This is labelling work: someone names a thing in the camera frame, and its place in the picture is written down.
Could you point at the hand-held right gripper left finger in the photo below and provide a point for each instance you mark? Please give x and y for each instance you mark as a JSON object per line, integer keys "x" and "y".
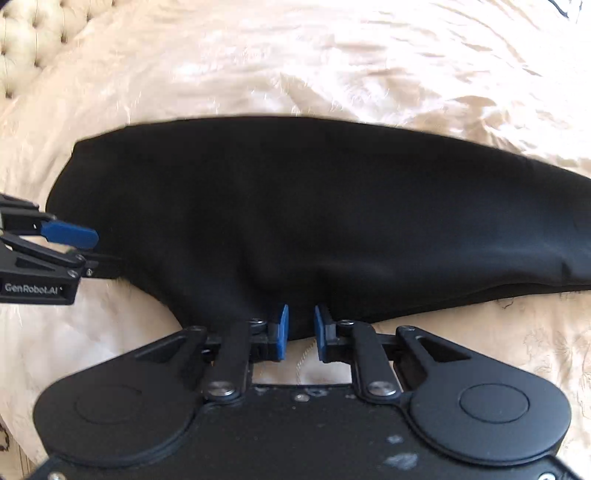
{"x": 281, "y": 333}

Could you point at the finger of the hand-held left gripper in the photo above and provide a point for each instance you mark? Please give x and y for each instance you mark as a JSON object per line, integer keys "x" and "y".
{"x": 55, "y": 258}
{"x": 69, "y": 234}

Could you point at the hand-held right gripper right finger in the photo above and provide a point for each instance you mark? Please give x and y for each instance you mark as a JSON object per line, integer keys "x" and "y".
{"x": 319, "y": 333}

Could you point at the black pants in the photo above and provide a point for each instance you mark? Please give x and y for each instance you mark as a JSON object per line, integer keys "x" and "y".
{"x": 295, "y": 207}

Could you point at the cream tufted headboard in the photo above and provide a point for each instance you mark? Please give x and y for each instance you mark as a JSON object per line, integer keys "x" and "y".
{"x": 27, "y": 41}

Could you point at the cream embroidered bedspread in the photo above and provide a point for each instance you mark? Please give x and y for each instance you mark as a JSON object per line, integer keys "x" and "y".
{"x": 323, "y": 60}

